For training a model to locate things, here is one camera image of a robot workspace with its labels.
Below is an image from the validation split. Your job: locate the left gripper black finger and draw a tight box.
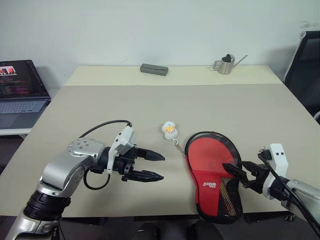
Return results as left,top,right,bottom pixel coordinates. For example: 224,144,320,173
131,169,165,183
136,148,166,162

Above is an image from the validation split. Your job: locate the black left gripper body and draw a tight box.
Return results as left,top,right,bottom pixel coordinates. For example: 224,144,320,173
113,147,141,182

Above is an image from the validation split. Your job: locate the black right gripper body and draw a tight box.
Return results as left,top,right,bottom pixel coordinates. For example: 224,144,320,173
241,163,270,195

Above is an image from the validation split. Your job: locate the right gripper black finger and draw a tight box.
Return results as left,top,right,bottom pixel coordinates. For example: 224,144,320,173
221,163,247,181
240,161,260,176

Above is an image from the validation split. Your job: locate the white duck plush keychain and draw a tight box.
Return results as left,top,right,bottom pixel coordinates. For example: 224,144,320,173
161,121,185,151

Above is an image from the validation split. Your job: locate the black red paddle case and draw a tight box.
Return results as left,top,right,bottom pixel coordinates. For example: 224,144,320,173
184,131,244,225

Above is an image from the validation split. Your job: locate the red table tennis paddle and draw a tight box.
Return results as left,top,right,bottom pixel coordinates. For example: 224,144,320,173
187,134,239,217

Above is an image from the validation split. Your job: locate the dark rounded shape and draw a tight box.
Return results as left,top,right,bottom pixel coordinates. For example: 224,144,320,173
193,219,224,240
136,222,161,240

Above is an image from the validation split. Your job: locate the grey rectangular box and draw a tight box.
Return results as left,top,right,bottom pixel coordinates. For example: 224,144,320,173
139,63,169,77

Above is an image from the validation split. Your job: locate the small metal watering can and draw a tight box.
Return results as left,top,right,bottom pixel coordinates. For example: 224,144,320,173
212,53,249,75

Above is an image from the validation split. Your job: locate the black mesh office chair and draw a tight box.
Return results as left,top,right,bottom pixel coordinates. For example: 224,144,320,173
283,30,320,124

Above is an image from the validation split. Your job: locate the open black laptop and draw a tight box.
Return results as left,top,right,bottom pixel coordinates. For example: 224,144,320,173
0,59,52,130

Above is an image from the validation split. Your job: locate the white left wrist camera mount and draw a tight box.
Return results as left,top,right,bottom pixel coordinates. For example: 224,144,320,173
106,126,138,175

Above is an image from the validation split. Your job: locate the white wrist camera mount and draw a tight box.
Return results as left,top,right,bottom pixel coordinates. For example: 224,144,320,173
262,143,289,200
106,126,138,175

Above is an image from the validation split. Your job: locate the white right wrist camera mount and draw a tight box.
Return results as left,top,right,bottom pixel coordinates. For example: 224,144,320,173
262,143,289,200

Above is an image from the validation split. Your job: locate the black table frame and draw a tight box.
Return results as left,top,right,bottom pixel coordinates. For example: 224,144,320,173
59,212,298,225

